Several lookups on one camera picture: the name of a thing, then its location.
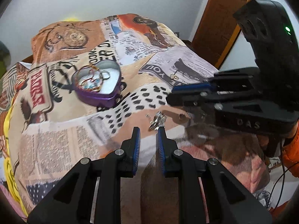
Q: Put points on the brown wooden door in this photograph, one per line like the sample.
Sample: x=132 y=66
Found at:
x=217 y=30

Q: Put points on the purple heart-shaped tin box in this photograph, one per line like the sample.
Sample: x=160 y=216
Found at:
x=110 y=91

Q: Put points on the silver jewelry cluster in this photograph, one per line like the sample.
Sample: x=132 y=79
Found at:
x=158 y=121

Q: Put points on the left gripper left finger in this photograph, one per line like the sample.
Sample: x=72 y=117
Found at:
x=91 y=188

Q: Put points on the red gold bangle pile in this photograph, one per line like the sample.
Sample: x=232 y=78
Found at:
x=90 y=78

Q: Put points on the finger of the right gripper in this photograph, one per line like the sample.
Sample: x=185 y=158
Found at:
x=192 y=99
x=193 y=86

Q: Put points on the newspaper print bed blanket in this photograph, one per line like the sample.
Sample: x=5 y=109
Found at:
x=51 y=129

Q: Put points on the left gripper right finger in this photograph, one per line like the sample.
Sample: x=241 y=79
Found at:
x=207 y=191

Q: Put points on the yellow cloth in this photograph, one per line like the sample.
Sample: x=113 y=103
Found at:
x=11 y=191

